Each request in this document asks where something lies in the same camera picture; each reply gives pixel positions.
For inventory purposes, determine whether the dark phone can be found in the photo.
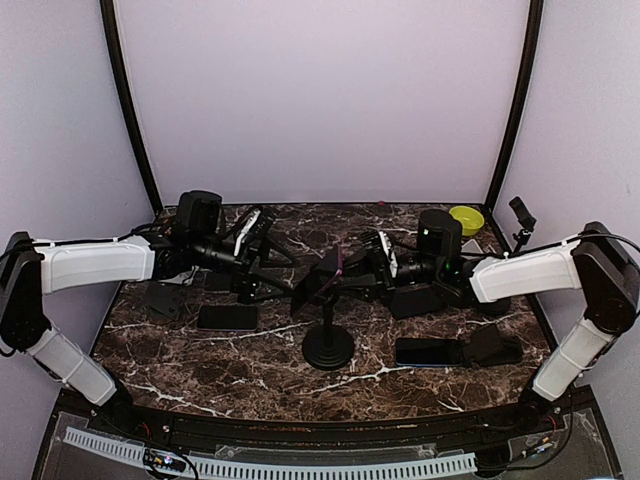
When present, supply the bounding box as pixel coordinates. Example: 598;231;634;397
389;287;445;320

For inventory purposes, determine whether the blue edged black phone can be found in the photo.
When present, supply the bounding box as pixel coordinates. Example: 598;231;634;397
395;338;463;368

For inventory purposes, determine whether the black gooseneck phone stand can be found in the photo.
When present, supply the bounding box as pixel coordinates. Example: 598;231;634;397
302;295;355;371

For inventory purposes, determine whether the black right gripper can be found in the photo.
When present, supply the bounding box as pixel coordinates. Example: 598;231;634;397
327;247;444;307

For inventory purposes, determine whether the dark grey stand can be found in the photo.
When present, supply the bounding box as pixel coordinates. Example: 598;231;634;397
145;282;183;321

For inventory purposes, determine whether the grey small phone stand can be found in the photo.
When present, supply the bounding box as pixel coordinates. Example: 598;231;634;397
461;239;483;253

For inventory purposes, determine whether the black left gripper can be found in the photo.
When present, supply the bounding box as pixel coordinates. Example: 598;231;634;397
192;232;301;305

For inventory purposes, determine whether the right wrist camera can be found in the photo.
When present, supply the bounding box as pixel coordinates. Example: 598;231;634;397
360;230;395;265

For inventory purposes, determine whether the black front tripod phone stand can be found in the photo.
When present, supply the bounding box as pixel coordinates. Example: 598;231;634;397
509;196;537;252

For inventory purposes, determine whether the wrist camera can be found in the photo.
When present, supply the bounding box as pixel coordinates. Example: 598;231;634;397
360;230;395;265
234;208;275;257

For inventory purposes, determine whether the purple phone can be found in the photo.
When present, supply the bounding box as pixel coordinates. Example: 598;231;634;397
203;271;233;292
290;245;343;317

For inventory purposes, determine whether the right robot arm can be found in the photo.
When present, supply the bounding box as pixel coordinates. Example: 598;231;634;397
339;209;639;434

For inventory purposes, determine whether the lime green plastic bowl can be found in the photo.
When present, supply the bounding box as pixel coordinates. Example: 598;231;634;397
449;205;485;237

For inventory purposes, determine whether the white cable duct strip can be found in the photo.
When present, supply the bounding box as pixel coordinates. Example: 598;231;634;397
62;427;477;479

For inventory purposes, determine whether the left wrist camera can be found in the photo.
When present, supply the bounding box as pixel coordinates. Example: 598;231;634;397
234;208;275;257

